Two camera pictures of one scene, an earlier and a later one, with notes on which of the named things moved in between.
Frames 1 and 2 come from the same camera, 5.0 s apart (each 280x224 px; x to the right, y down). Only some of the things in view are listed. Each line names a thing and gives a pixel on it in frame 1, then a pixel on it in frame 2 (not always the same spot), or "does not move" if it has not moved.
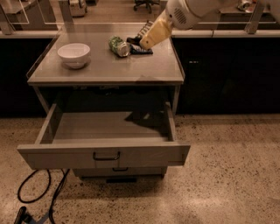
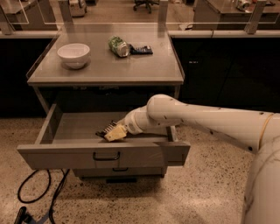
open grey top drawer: (111, 140) does not move
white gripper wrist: (178, 15) -> (131, 123)
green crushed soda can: (118, 46) does not move
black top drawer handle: (106, 158) does not move
